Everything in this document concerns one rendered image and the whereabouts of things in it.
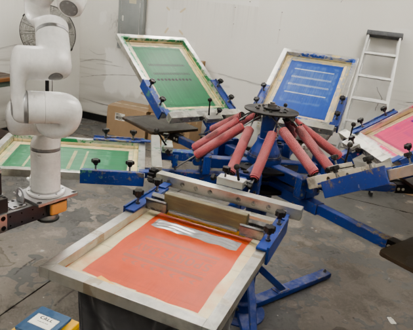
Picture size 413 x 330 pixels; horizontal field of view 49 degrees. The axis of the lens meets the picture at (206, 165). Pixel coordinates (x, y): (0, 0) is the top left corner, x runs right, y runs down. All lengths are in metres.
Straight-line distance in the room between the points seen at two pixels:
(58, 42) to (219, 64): 4.95
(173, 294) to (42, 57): 0.77
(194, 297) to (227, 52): 4.87
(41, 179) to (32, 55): 0.51
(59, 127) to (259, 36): 4.80
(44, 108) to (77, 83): 6.01
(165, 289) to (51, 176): 0.52
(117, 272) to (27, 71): 0.69
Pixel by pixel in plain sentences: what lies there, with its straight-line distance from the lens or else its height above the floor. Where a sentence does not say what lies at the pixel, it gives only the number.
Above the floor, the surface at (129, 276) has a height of 0.96.
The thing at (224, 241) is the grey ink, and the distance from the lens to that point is 1.75.
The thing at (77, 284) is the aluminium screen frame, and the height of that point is 0.97.
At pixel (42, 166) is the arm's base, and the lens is 1.56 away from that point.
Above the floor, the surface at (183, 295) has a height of 0.96.
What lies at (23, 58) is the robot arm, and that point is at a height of 1.62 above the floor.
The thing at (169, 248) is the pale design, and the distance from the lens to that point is 1.67.
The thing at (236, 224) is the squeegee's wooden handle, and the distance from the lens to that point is 1.78.
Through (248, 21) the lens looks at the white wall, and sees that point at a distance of 5.97.
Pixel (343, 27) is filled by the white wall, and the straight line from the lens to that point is 5.72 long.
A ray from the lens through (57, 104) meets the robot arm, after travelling 1.23.
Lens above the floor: 1.78
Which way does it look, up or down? 19 degrees down
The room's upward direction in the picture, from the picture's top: 6 degrees clockwise
